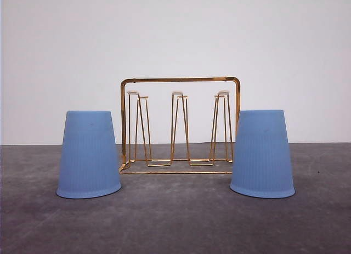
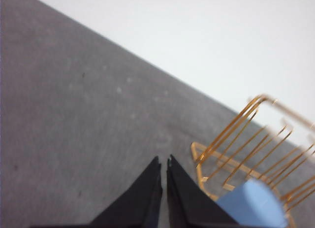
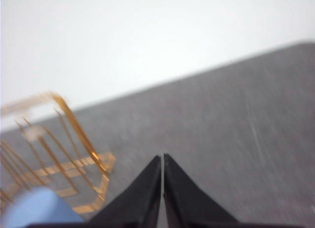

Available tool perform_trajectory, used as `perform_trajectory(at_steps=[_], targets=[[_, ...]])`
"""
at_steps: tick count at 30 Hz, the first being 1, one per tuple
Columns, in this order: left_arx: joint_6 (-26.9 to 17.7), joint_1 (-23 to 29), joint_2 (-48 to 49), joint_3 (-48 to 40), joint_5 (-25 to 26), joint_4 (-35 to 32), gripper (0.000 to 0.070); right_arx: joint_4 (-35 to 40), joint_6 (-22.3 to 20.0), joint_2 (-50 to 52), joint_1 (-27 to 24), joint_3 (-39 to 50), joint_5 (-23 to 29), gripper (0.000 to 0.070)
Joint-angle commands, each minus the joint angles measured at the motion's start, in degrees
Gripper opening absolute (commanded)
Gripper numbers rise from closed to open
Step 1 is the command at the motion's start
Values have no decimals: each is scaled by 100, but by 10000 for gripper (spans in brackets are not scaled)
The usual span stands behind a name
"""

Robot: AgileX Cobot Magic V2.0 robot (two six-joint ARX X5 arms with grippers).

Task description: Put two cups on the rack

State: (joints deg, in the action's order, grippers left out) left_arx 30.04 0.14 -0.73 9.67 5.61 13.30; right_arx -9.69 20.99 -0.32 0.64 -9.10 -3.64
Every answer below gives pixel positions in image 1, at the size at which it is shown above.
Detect blue ribbed cup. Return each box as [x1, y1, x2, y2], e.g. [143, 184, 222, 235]
[229, 110, 295, 198]
[56, 111, 121, 199]

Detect gold wire cup rack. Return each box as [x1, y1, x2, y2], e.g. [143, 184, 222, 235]
[119, 76, 241, 174]

